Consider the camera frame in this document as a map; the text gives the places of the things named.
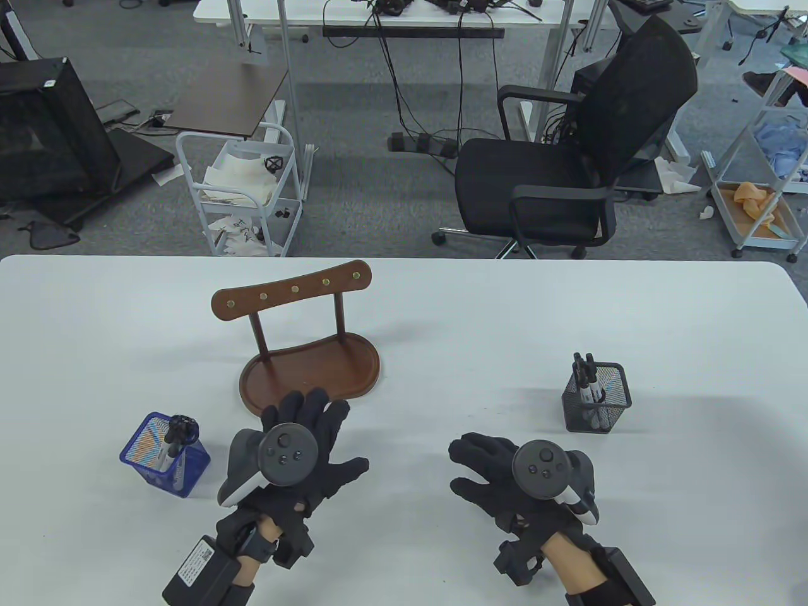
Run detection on person's right hand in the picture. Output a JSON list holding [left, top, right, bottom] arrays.
[[448, 432, 598, 545]]

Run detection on person's left hand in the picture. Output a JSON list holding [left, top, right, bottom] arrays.
[[217, 389, 371, 537]]

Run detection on grey white hand controller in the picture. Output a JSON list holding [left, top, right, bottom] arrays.
[[513, 440, 599, 525], [218, 423, 319, 507]]

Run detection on black forearm battery box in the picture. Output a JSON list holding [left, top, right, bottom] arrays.
[[162, 535, 244, 606], [603, 548, 656, 603]]

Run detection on brown wooden hook stand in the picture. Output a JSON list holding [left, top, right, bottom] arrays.
[[211, 259, 382, 419]]

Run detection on black mesh pen holder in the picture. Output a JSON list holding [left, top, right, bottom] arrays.
[[562, 361, 633, 435]]

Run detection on blue mesh pen holder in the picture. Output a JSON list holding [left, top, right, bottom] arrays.
[[119, 412, 211, 499]]

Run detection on white rolling cart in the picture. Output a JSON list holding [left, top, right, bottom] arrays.
[[702, 66, 808, 263], [175, 123, 305, 258]]

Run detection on white scribbled paper sheets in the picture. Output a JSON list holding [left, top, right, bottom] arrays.
[[211, 215, 271, 257]]

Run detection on white crumpled paper sheet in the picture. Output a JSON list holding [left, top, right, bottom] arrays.
[[203, 146, 282, 206]]

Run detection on black mesh office chair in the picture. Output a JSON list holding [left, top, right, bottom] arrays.
[[432, 11, 700, 261]]

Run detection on black floor power strip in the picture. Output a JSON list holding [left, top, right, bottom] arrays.
[[386, 131, 460, 160]]

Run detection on black triangular floor object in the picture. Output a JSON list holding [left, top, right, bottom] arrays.
[[18, 221, 81, 251]]

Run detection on black floor platform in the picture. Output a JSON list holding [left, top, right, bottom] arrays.
[[0, 126, 175, 232]]

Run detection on brown side table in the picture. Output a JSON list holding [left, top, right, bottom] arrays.
[[160, 62, 291, 141]]

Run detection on orange cloth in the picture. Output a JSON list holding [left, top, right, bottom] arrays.
[[732, 182, 778, 227]]

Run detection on black computer tower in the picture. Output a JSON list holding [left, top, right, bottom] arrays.
[[571, 60, 608, 95]]

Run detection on black mesh box cabinet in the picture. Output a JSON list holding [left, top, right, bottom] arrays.
[[0, 57, 124, 204]]

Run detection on white office desk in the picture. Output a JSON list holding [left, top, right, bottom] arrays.
[[192, 0, 619, 145]]

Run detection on light blue cloth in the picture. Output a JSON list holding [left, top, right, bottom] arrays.
[[753, 119, 808, 181]]

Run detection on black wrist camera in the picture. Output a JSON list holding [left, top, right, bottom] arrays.
[[275, 523, 315, 569], [496, 537, 547, 586]]

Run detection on black wrist strap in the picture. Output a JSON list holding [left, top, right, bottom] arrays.
[[565, 578, 617, 606], [240, 530, 279, 564]]

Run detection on silver metal post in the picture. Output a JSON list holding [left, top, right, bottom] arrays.
[[275, 0, 314, 204]]

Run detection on black cable tray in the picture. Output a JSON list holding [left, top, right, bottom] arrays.
[[322, 27, 506, 39]]

